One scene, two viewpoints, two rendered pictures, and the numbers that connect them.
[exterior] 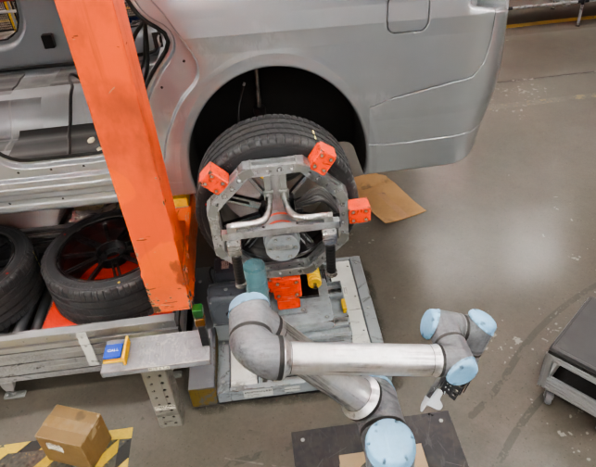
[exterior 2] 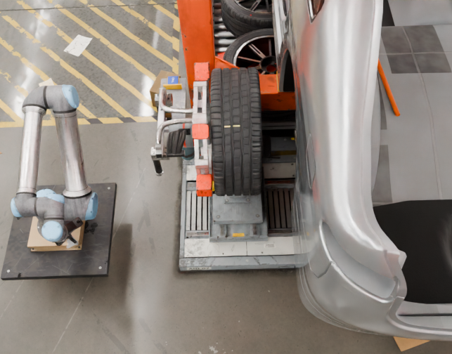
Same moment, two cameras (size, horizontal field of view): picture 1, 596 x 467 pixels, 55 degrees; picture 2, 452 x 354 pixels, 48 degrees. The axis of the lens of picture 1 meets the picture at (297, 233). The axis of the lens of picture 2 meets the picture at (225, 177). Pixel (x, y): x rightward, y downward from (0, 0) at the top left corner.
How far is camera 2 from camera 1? 2.65 m
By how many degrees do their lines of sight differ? 61
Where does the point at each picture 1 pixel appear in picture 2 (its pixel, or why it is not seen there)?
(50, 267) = (253, 34)
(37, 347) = not seen: hidden behind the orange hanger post
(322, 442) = (104, 197)
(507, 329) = not seen: outside the picture
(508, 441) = (115, 339)
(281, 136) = (215, 97)
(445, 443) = (84, 265)
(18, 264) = (259, 17)
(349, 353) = (24, 140)
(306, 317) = (220, 202)
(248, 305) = (57, 89)
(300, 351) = (27, 116)
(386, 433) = not seen: hidden behind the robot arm
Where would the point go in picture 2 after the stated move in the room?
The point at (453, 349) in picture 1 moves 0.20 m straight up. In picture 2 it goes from (22, 199) to (4, 176)
